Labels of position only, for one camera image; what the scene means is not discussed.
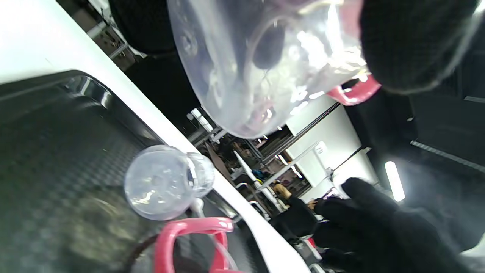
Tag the person's left hand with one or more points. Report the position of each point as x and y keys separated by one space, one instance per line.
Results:
x=409 y=41

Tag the person's right hand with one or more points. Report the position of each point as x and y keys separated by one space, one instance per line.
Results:
x=379 y=235

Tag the clear baby bottle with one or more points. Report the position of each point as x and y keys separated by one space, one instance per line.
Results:
x=246 y=76
x=163 y=182

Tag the pink collar with nipple straw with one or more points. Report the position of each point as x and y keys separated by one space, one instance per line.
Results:
x=197 y=206

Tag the ceiling light strip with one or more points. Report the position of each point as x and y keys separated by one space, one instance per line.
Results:
x=394 y=180

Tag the black high-back office chair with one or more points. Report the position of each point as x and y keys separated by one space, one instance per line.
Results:
x=295 y=227

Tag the white number sign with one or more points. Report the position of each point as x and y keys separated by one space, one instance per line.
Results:
x=320 y=148

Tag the black plastic tray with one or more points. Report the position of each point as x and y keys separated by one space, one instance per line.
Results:
x=57 y=182

